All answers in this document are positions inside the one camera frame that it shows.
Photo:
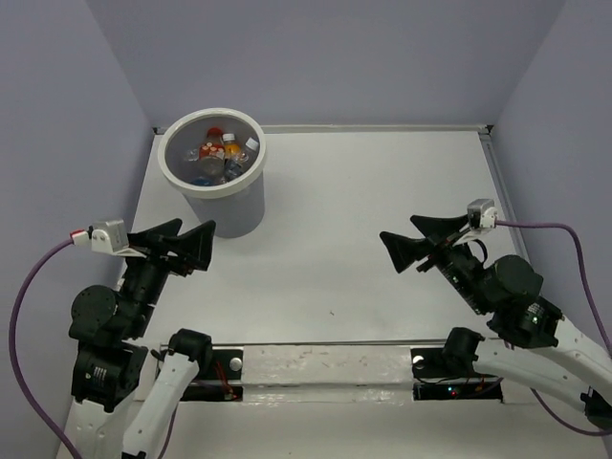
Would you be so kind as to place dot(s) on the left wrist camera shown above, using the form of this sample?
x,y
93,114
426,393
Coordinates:
x,y
105,236

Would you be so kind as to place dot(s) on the orange juice bottle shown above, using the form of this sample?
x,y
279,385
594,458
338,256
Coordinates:
x,y
232,148

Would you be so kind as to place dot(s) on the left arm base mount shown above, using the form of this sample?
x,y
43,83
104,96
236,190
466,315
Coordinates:
x,y
222,381

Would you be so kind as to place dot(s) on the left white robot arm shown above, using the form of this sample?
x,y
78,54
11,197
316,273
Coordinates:
x,y
106,323

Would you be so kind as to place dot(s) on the red label small bottle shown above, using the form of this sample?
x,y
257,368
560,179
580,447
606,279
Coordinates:
x,y
213,144

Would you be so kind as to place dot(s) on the white cylindrical bin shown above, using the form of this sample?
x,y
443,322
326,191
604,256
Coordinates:
x,y
237,207

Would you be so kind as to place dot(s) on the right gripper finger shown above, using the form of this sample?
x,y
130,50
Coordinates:
x,y
404,251
439,227

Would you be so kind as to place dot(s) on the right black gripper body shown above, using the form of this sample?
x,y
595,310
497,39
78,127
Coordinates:
x,y
458,269

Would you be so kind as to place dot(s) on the clear crushed bottle front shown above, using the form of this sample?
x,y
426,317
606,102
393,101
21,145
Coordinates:
x,y
211,166

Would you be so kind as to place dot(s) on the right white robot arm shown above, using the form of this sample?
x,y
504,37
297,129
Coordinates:
x,y
535,343

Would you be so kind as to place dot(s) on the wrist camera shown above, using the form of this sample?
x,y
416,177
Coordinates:
x,y
105,236
482,214

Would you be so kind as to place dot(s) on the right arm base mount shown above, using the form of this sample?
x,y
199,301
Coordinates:
x,y
435,381

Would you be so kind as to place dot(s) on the blue label clear bottle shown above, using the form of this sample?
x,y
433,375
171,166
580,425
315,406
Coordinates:
x,y
234,169

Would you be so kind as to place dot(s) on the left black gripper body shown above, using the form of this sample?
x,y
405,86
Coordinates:
x,y
147,276

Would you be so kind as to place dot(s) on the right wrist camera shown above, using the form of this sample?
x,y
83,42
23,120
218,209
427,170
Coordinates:
x,y
482,214

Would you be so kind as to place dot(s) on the clear bottle blue cap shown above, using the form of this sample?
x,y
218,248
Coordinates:
x,y
206,181

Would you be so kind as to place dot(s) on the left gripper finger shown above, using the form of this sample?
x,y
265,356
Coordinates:
x,y
195,246
157,241

